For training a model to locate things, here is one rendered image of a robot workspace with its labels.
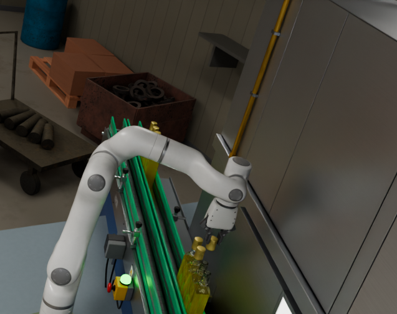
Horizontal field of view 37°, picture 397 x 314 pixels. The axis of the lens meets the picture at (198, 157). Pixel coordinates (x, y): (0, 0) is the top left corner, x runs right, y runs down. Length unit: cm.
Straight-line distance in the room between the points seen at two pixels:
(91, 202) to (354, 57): 96
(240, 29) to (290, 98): 366
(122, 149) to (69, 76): 451
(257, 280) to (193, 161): 46
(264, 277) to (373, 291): 110
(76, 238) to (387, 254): 138
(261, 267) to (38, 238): 137
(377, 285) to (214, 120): 508
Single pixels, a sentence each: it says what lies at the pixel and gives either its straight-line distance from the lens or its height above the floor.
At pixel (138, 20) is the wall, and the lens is 701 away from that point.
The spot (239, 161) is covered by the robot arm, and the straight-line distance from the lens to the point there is 199.
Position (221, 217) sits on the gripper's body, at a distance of 207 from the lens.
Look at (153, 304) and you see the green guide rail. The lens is 229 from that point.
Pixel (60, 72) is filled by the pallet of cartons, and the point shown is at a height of 27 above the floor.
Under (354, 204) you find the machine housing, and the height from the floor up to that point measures 188.
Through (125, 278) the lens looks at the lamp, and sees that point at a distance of 249.
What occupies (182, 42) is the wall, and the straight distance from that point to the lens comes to 634.
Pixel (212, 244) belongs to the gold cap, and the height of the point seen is 141.
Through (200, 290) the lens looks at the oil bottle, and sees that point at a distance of 217.
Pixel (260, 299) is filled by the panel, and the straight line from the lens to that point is 204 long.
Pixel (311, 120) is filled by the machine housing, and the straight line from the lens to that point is 193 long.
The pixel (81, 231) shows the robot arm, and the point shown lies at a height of 135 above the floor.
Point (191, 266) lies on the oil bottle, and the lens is 226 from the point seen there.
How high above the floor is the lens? 253
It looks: 24 degrees down
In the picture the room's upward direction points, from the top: 18 degrees clockwise
